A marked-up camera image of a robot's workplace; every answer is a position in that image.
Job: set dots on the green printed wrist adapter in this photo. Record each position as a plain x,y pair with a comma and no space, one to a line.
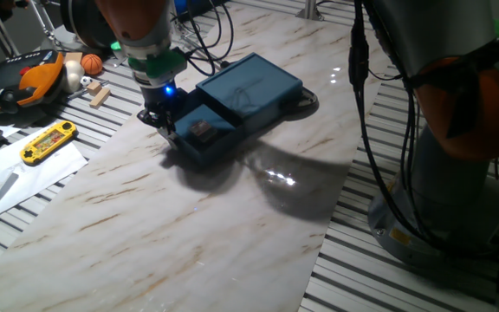
163,65

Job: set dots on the white ball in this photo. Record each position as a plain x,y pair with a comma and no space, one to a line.
73,76

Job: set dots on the orange mini basketball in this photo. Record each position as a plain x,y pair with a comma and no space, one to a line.
91,64

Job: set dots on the blue drawer box housing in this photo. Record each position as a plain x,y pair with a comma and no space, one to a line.
251,89

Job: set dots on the white marble pattern mat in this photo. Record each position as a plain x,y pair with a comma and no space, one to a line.
167,225

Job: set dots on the tiny soccer ball toy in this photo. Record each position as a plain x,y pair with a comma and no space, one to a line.
86,81

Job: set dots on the small wooden block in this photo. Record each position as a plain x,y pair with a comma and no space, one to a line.
94,88

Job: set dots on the plain white paper sheet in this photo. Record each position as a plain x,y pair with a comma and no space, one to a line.
50,173

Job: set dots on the long wooden block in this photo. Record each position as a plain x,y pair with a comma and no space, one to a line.
100,98

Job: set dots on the small green plastic object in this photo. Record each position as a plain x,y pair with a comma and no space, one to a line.
115,46

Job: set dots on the aluminium frame post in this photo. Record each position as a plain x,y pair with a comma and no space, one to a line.
309,11

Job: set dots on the blue sliding drawer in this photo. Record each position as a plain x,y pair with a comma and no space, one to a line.
208,147

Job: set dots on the orange black teach pendant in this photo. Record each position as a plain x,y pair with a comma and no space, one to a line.
20,82

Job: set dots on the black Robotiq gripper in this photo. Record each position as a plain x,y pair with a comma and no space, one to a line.
163,97

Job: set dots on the yellow handheld game console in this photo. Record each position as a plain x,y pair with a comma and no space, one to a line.
48,143

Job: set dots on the beige cardboard block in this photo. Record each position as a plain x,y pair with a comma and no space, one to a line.
73,57

